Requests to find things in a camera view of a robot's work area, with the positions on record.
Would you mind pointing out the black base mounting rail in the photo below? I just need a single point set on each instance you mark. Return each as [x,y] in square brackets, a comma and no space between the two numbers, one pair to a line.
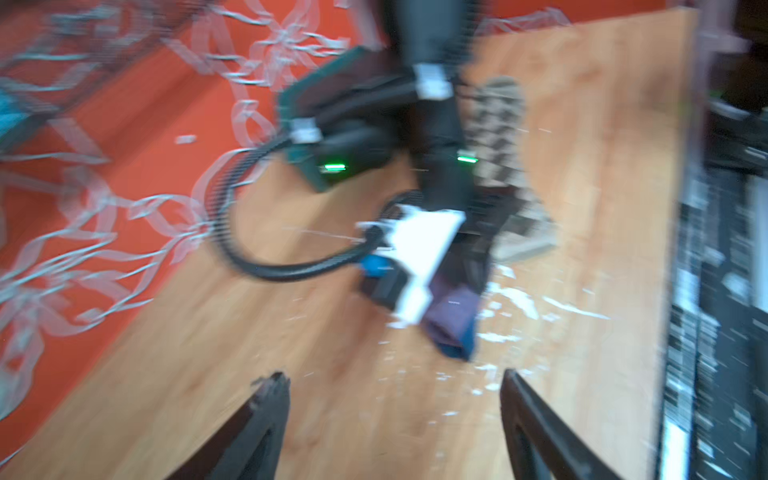
[714,411]

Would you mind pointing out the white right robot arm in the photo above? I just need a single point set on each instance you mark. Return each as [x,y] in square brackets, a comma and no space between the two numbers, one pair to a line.
[371,103]

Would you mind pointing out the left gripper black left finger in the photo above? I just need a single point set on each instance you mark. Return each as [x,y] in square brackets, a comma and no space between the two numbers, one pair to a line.
[248,445]

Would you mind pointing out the brown argyle sock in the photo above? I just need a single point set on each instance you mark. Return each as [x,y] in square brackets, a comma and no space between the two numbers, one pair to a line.
[494,117]

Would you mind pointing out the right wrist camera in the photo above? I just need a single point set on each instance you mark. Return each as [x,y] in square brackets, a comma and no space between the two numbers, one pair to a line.
[397,274]

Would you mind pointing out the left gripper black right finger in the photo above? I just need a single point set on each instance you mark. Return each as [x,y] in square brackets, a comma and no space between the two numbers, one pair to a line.
[540,444]

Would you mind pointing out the blue box in basket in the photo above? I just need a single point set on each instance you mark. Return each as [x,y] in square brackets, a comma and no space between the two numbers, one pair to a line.
[13,116]

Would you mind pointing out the purple sock with yellow cuff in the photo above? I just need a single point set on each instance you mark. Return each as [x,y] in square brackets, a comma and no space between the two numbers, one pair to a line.
[450,320]

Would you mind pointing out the black wire wall basket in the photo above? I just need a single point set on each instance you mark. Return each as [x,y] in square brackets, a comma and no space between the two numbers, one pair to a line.
[55,54]

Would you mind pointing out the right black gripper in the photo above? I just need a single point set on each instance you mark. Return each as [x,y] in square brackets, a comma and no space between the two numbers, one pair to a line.
[468,260]

